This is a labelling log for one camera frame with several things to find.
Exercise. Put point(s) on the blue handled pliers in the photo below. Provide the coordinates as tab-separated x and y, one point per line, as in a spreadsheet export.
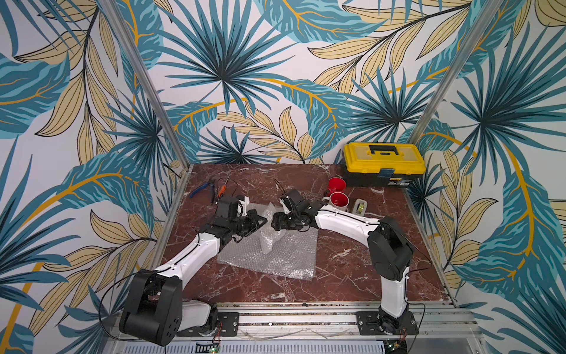
210	184

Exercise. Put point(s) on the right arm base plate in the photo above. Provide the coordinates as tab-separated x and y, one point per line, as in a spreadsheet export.
379	323

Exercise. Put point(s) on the left aluminium corner post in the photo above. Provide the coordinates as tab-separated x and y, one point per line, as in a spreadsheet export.
118	24

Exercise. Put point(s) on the clear bubble wrap sheet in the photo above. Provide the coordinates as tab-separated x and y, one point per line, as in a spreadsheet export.
285	253

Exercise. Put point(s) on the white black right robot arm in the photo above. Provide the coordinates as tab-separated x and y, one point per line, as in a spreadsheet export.
390	251

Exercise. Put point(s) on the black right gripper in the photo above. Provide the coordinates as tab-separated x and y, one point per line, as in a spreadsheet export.
285	220

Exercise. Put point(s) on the white mug red inside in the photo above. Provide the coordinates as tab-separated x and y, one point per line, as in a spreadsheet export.
338	200

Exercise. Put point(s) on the aluminium front frame rail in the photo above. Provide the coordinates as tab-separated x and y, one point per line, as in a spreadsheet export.
324	327

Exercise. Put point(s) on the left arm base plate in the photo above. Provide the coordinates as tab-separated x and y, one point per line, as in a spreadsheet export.
221	324

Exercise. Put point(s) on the right aluminium corner post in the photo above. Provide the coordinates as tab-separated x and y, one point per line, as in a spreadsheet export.
461	57

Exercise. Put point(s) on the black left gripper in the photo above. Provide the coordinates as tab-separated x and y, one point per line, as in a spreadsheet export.
254	218

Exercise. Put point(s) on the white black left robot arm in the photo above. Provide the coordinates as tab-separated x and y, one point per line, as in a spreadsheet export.
154	310

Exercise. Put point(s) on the yellow black plastic toolbox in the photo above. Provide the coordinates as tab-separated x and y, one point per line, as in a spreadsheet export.
382	164

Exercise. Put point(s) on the aluminium corner post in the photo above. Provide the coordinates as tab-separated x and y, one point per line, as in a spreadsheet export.
461	57
118	24

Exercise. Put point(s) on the orange handled screwdriver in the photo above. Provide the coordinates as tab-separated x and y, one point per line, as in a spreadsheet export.
222	186

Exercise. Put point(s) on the red mug black handle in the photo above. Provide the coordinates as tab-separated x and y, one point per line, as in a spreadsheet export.
335	184

